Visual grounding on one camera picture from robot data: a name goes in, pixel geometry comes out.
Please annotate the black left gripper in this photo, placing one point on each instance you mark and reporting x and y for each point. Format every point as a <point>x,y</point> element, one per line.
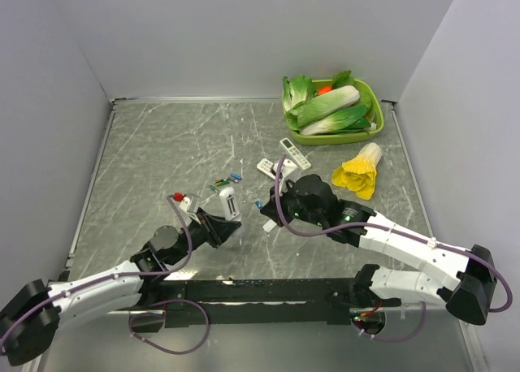
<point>215,230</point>

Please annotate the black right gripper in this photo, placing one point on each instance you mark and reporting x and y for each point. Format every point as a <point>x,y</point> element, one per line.
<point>270,208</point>

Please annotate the white remote with orange button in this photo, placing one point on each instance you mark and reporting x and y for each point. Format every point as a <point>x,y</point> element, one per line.
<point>231,208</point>

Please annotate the white battery cover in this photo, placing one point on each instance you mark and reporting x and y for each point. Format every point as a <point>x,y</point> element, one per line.
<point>269,226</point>

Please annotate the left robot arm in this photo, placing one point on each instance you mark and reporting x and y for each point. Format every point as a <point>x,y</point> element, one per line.
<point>34,316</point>

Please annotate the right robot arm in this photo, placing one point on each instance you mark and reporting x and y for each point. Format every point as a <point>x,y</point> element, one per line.
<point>462,280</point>

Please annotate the white remote with coloured buttons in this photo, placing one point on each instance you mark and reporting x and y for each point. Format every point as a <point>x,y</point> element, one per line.
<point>267,168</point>

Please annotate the small white remote with display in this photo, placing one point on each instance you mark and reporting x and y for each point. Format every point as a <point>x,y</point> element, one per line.
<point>295,154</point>

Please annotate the yellow toy cabbage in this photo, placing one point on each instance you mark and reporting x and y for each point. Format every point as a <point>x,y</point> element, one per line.
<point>359,173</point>

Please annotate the toy bok choy dark green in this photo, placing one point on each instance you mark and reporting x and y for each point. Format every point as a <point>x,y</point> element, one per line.
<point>348,119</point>

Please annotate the toy cabbage middle of basket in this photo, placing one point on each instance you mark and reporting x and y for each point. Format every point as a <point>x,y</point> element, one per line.
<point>324,105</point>

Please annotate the toy lettuce left in basket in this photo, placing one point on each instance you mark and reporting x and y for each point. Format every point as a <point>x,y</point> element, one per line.
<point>296,91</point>

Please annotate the orange toy carrot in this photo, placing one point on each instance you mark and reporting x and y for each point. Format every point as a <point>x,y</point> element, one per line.
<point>324,90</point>

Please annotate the green plastic basket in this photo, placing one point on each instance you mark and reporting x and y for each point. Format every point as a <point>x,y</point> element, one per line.
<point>367,98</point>

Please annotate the small green leaf toy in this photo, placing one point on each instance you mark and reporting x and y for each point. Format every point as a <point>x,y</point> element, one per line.
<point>342,79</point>

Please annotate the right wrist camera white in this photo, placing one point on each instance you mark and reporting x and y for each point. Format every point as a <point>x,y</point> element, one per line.
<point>288,167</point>

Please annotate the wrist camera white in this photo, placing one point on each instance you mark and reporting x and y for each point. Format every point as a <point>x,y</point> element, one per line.
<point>189,203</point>
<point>288,167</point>

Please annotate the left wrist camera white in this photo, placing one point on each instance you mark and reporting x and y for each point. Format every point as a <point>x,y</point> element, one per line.
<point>189,203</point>

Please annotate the aluminium table frame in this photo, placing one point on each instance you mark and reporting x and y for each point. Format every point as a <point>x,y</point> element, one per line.
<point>153,147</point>

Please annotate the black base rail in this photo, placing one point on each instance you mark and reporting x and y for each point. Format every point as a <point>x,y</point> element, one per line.
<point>244,301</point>

